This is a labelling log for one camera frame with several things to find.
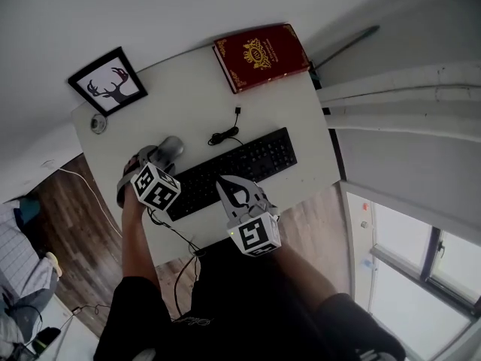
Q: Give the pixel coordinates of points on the checked bed sheet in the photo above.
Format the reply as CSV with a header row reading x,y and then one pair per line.
x,y
19,250

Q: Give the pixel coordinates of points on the black keyboard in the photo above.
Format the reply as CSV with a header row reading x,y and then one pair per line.
x,y
263,156

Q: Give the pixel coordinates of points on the dark framed window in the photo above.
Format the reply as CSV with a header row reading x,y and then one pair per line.
x,y
428,254

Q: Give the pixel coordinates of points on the red hardcover book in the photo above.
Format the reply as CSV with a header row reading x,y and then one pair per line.
x,y
259,56

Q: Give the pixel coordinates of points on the black framed deer picture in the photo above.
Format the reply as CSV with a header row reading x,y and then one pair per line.
x,y
109,85

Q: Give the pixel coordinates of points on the teal cloth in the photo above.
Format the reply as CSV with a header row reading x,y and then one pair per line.
x,y
29,210

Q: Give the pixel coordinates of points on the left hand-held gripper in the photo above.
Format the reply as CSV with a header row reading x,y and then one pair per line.
x,y
154,186

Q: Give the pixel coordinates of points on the round grey desk grommet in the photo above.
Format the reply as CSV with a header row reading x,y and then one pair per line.
x,y
98,123

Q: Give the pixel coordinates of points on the person's left forearm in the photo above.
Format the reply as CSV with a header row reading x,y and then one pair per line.
x,y
137,243

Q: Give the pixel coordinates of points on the grey computer mouse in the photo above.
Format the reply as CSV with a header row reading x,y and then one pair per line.
x,y
173,145

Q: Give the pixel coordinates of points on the person's right forearm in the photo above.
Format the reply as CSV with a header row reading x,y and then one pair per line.
x,y
300,273

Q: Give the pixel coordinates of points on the person's black t-shirt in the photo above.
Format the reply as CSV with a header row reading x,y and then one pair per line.
x,y
244,307

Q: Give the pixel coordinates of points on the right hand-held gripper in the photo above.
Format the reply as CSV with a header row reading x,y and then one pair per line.
x,y
255,231

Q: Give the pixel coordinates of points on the person's left hand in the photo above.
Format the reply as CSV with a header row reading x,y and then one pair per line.
x,y
131,165

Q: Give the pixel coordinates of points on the grey blanket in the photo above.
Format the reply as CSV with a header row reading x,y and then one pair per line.
x,y
26,310

